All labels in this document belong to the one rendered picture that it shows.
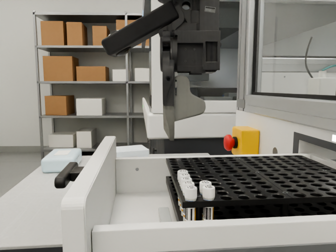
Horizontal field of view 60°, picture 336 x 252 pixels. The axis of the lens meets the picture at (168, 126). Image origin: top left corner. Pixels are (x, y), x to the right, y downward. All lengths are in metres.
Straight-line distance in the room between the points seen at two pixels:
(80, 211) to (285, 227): 0.17
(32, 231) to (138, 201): 0.21
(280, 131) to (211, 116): 0.60
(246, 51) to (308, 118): 0.33
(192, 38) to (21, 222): 0.45
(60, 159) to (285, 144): 0.62
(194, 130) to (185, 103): 0.78
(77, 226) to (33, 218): 0.41
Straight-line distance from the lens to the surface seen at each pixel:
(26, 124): 5.01
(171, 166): 0.41
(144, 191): 0.50
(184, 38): 0.41
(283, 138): 0.61
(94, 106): 4.16
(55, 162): 0.91
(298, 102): 0.56
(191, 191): 0.29
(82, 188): 0.25
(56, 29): 4.37
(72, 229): 0.24
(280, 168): 0.43
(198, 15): 0.44
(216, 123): 1.20
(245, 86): 0.80
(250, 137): 0.71
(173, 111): 0.40
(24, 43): 5.00
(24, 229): 0.60
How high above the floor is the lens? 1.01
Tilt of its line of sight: 8 degrees down
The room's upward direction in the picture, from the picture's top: straight up
